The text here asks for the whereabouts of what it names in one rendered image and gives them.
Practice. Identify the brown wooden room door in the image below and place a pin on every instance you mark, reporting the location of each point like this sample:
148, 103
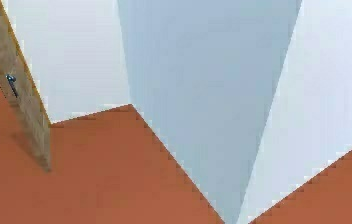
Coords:
14, 83

